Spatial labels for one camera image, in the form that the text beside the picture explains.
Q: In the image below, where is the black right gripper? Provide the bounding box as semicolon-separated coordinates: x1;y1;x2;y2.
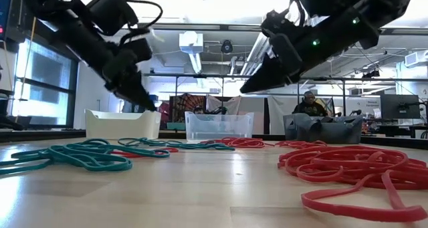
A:
239;9;317;94

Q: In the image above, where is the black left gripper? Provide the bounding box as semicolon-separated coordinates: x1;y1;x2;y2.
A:
103;50;157;112

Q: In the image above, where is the red rubber band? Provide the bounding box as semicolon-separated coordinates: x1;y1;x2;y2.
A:
302;167;428;225
110;147;180;159

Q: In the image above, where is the teal rubber bands tangle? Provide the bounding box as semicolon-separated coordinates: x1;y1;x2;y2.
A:
117;137;236;151
0;138;171;173

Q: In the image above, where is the black rubber bands heap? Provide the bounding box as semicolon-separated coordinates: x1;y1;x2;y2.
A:
319;115;362;122

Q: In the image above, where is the white plastic basket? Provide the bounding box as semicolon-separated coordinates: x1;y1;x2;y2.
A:
85;109;162;140

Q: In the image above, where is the white hanging sheet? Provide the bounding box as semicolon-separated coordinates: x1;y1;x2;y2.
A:
206;94;241;116

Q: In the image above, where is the dark patterned tapestry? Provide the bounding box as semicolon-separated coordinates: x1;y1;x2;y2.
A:
169;93;207;124

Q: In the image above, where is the person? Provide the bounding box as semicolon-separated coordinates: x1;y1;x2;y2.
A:
292;90;329;118

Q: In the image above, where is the black metal pipe rack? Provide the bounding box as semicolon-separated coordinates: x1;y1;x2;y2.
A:
143;72;428;135

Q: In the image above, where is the clear plastic basket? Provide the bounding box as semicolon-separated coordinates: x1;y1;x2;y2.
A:
184;111;255;141

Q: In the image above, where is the white ceiling air unit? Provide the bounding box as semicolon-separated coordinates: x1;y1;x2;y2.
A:
179;31;204;74

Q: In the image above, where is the grey plastic basket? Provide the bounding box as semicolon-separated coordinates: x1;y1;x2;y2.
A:
283;113;364;144

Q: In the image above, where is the black background monitor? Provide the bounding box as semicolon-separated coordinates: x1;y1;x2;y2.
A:
380;94;421;120

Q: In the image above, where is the large desk monitor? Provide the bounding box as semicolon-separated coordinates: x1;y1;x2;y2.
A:
0;0;16;43

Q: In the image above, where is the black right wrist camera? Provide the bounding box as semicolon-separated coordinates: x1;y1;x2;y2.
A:
270;36;303;76

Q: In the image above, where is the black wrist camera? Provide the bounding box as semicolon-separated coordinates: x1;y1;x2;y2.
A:
270;36;303;76
119;37;154;64

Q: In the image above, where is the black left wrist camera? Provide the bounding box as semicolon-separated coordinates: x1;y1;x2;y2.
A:
119;37;154;64

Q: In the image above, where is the black ceiling cord reel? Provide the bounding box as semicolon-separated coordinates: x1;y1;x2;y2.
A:
220;39;234;54

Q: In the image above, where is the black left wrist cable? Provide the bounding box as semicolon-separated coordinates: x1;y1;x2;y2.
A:
122;0;164;33

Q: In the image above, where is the white wall air unit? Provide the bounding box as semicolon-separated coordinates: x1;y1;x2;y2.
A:
404;49;428;68

